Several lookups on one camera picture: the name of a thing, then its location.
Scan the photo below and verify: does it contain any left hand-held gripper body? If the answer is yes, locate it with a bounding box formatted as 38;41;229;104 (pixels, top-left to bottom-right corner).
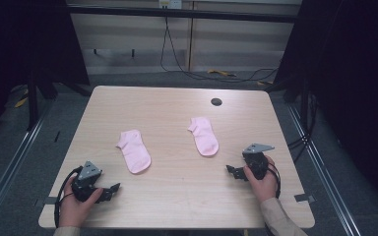
71;160;108;204

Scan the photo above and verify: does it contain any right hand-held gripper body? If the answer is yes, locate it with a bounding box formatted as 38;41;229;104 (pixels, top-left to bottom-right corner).
241;143;276;181

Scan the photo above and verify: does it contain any pink ankle sock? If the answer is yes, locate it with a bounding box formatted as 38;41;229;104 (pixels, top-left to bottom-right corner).
115;129;153;175
187;116;221;157

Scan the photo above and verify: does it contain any person's right hand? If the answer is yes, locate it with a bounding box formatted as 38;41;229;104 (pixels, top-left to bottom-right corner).
243;155;280;205

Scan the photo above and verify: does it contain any person's left hand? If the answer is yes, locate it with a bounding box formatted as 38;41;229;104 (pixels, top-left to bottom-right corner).
58;176;105;229

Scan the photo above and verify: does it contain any grey tape strip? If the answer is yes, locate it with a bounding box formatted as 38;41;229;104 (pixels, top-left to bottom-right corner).
43;196;62;206
293;194;316;204

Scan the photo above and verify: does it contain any black metal stand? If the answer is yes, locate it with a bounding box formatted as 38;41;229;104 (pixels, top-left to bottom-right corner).
26;70;59;132

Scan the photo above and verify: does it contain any black curtain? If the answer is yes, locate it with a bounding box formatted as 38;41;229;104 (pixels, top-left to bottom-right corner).
273;0;378;214
0;0;91;142

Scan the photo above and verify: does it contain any black horizontal bar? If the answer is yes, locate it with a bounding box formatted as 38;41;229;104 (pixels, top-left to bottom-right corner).
68;5;298;24

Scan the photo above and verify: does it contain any right hand-held gripper cable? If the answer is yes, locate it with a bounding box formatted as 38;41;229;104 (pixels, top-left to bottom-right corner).
267;161;282;200

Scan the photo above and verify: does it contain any hand-held gripper cable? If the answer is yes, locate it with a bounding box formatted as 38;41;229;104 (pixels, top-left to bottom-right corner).
267;161;282;200
53;165;85;229

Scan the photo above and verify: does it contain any left hand-held gripper cable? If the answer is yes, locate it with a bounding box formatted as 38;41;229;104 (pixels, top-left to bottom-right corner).
53;165;85;229

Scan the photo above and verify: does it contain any black cable bundle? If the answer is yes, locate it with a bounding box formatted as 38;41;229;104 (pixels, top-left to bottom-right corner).
286;92;319;163

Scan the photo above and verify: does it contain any aluminium floor rail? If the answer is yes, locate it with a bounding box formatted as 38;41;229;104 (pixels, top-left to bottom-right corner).
0;116;47;227
286;104;363;236

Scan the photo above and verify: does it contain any black floor cable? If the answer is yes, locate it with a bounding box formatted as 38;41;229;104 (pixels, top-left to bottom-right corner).
159;16;280;84

